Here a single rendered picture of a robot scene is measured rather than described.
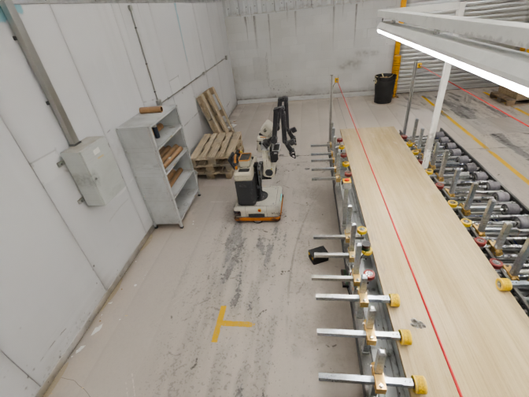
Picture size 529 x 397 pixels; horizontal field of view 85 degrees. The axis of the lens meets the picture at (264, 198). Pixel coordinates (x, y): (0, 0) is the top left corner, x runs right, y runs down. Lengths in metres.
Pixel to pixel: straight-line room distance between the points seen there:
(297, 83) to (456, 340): 8.53
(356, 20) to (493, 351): 8.58
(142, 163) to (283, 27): 6.60
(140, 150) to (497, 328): 3.74
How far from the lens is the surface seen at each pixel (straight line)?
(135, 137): 3.92
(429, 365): 2.01
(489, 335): 2.24
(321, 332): 1.91
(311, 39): 9.53
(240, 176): 3.83
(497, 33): 1.36
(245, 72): 9.81
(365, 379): 1.82
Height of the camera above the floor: 2.59
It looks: 33 degrees down
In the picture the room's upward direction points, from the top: 7 degrees counter-clockwise
